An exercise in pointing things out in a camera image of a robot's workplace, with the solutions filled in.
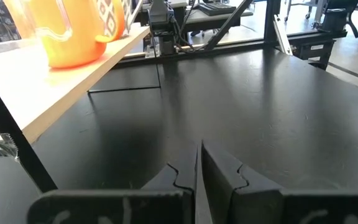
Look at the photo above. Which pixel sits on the white metal bracket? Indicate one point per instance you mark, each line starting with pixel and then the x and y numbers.
pixel 283 35

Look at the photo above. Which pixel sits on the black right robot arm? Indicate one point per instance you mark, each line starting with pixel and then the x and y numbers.
pixel 168 40

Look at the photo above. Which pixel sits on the black computer keyboard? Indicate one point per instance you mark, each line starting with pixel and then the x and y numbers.
pixel 217 8

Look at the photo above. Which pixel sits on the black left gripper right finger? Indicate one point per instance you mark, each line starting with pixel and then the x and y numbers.
pixel 244 207

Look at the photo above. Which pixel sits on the orange plastic cup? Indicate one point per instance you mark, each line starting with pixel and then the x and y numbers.
pixel 120 18

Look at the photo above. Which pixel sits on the white grey patterned mug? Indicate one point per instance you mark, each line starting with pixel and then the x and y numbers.
pixel 106 14

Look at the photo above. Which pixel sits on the wooden shelf with black legs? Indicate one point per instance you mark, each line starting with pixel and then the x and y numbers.
pixel 26 93

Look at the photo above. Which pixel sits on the dark office desk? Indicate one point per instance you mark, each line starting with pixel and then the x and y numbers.
pixel 197 21

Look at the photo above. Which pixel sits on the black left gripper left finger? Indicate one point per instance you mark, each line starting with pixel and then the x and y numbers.
pixel 166 207

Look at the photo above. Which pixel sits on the black box with white labels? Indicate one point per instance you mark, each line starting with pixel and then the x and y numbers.
pixel 314 53

